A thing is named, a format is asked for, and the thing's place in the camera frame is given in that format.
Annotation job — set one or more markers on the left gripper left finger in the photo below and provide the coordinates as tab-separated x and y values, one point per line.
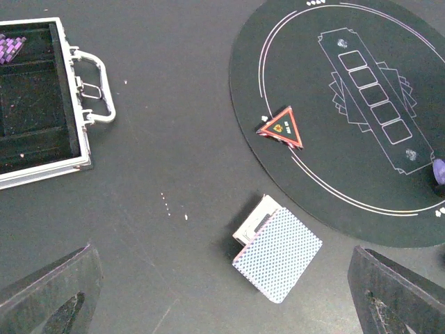
58	298

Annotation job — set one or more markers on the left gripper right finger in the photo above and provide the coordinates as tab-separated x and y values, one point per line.
390	298

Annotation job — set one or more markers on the purple small blind button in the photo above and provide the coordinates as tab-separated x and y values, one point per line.
438	168

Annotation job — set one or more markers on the red triangular all-in button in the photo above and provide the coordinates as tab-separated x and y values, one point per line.
283	128

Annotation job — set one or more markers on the aluminium poker chip case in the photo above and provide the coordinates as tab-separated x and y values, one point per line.
43	121

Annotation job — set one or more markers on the round black poker mat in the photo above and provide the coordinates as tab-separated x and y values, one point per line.
365	80

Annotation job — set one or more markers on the purple chips in case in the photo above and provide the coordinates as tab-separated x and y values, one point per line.
10	48

